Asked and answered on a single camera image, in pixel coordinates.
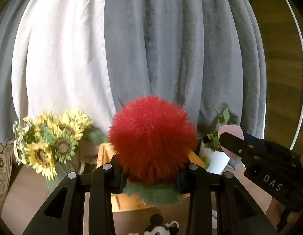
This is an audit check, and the grey ribbed vase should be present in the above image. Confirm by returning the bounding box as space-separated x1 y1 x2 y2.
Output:
45 160 81 192

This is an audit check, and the pale pink curtain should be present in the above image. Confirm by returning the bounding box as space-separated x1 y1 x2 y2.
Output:
11 0 118 138

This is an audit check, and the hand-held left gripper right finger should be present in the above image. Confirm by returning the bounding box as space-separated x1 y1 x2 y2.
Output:
176 163 278 235

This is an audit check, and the red fluffy pompom toy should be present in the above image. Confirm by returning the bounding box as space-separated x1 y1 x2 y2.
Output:
109 95 200 205

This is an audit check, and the sunflower bouquet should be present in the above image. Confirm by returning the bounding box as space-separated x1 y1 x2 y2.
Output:
26 108 109 181

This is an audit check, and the pink egg-shaped sponge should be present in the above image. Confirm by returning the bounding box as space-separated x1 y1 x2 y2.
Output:
218 125 244 160

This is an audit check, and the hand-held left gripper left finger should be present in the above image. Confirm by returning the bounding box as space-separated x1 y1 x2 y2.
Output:
22 155 125 235

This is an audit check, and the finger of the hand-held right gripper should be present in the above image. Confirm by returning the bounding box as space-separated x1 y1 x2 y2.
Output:
219 132 248 161
244 134 267 150

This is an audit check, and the mouse plush toy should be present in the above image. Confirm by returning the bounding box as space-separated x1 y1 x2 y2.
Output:
142 214 180 235

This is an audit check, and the person's right hand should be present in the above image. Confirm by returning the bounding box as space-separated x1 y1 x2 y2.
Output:
266 197 303 233

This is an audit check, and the orange plastic crate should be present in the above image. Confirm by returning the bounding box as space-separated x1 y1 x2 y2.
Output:
96 142 207 212

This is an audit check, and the brown patterned cloth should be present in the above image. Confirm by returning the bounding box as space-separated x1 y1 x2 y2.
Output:
0 139 15 214

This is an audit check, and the grey curtain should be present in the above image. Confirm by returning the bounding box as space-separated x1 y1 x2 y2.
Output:
0 0 23 145
104 0 268 139

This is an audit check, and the green plant in white pot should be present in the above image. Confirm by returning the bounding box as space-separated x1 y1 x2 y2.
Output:
199 108 238 174

